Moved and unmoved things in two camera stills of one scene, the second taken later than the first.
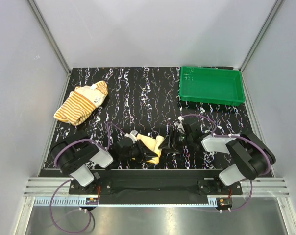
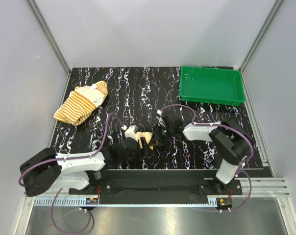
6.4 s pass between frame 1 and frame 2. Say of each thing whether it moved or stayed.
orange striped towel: stayed
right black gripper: moved
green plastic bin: stayed
